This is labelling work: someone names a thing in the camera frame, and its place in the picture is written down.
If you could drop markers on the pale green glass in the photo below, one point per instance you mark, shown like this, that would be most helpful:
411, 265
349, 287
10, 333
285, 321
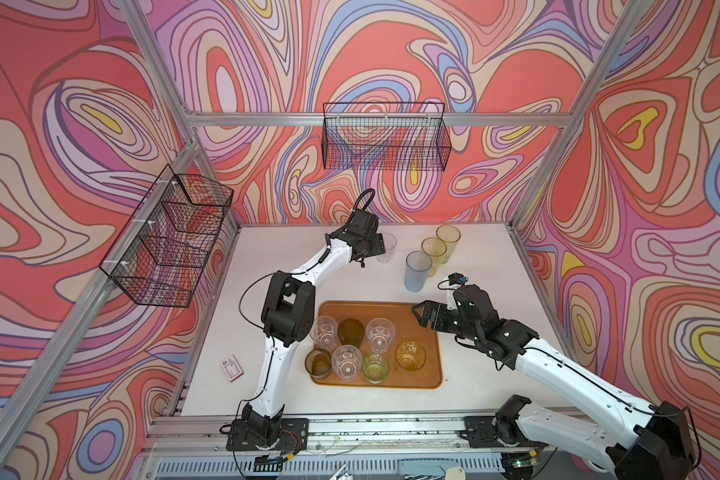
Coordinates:
375, 368

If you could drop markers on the short amber textured glass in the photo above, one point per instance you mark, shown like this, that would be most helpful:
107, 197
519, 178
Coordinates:
318, 364

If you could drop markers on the black wire basket back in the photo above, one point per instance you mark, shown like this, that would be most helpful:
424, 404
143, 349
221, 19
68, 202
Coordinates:
387, 136

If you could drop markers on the brown plastic tray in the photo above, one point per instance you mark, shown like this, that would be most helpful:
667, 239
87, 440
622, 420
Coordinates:
407, 328

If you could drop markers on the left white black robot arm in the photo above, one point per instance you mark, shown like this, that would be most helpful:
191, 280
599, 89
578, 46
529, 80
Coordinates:
288, 314

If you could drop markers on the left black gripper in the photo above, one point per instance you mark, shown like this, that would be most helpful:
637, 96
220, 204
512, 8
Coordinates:
378, 247

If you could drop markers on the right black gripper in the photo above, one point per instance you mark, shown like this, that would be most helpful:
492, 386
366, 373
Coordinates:
439, 311

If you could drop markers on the blue textured glass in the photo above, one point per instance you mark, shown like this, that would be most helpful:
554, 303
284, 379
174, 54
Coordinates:
418, 266

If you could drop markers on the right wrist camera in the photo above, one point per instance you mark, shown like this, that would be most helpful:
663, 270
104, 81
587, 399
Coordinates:
456, 280

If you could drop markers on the tall clear glass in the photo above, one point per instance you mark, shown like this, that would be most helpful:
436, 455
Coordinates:
380, 334

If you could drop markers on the black wire basket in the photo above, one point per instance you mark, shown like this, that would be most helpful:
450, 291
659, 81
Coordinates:
176, 225
387, 136

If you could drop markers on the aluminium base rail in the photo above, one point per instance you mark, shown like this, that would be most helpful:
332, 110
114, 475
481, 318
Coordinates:
416, 435

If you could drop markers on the black wire basket left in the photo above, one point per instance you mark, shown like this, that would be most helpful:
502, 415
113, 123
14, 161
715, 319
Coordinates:
176, 225

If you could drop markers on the tall olive textured glass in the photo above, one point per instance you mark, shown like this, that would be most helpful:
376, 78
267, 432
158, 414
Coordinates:
351, 331

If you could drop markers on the tall yellow glass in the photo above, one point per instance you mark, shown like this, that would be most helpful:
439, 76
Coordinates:
436, 249

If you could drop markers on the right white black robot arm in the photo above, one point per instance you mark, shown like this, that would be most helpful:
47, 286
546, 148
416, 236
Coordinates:
624, 435

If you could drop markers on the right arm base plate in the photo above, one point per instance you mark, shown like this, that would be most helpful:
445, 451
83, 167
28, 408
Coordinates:
480, 432

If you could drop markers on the small red white card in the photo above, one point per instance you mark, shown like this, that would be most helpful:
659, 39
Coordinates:
232, 368

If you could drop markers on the tall light green glass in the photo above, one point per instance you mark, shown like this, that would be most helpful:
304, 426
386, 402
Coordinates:
450, 235

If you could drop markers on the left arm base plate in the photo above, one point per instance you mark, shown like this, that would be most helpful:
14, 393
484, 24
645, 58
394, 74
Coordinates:
287, 435

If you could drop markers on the clear faceted glass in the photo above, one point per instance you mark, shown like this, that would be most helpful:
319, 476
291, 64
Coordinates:
324, 333

